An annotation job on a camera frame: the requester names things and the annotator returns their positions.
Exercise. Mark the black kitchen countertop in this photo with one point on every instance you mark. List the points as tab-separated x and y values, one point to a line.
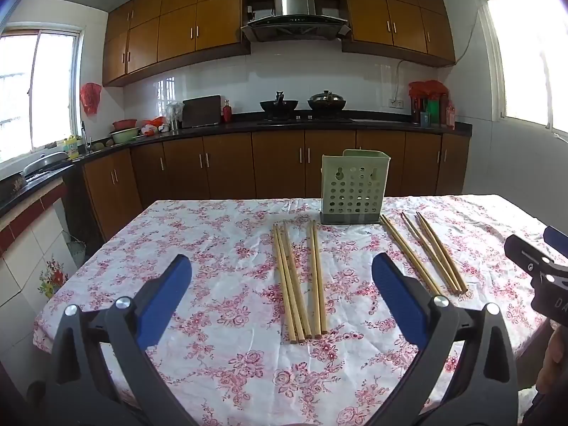
248	126

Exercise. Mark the person's right hand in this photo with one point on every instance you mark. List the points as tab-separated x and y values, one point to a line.
554	364

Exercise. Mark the dark sauce bottles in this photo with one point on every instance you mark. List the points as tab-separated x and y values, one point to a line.
418	107

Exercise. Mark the steel range hood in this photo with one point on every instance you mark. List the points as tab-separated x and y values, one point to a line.
293	2

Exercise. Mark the utensil jar with plastic bag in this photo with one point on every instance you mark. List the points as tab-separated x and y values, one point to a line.
174	117

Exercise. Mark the green packet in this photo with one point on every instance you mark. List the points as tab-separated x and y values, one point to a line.
434	112

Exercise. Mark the steel faucet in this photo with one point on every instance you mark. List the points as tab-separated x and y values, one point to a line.
84	135

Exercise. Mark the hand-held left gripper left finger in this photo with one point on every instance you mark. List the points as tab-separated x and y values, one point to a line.
164	297

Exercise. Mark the yellow dish soap bottle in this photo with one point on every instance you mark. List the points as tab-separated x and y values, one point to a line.
71	148

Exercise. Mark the black wok with lid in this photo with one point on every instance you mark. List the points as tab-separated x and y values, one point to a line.
326	102

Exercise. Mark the steel pan lid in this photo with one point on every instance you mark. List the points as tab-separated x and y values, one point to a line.
44	162

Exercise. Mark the brown base cabinets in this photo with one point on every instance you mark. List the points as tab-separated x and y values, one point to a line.
230	164

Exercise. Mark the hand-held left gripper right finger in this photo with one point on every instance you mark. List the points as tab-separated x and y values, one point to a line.
395	284

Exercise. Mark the window with white frame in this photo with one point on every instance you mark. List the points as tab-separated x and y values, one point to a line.
528	53
49	88

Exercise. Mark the dark cutting board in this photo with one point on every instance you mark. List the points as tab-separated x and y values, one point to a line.
202	111

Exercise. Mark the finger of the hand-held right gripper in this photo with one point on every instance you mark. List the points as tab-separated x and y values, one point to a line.
557	240
523	253

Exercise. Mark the red bag over bottles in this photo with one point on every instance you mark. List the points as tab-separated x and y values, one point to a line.
428	88

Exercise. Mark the red bottle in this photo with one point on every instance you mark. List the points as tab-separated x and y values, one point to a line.
227	113

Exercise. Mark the red and white bag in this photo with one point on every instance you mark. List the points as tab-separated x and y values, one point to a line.
154	125

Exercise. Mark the green perforated chopstick holder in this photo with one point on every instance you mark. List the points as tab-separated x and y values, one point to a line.
355	186

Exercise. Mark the hanging red plastic bag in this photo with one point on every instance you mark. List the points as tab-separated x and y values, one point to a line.
90	100

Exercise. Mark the green basin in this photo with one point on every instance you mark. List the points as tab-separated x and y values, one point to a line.
124	136

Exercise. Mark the black gas hob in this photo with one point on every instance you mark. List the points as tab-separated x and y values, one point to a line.
306	120

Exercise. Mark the white wall socket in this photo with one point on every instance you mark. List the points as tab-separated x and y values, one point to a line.
396	103

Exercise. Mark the red floral tablecloth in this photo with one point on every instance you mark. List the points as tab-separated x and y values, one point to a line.
222	275

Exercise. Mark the pink bottle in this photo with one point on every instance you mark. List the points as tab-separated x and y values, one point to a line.
450	116

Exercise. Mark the red basin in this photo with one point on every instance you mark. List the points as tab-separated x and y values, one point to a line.
124	124

